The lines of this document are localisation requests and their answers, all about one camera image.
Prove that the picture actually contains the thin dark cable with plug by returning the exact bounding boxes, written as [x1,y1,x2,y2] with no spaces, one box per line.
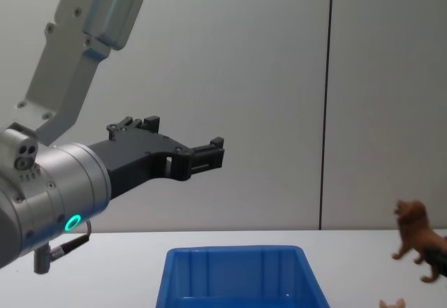
[33,219,93,274]

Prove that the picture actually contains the brown toy lion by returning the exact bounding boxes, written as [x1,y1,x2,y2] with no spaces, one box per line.
[390,199,447,284]

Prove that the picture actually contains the blue plastic bin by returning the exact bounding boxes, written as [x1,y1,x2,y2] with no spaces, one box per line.
[155,244,331,308]

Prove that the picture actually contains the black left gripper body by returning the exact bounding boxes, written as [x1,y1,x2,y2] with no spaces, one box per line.
[87,132,193,201]

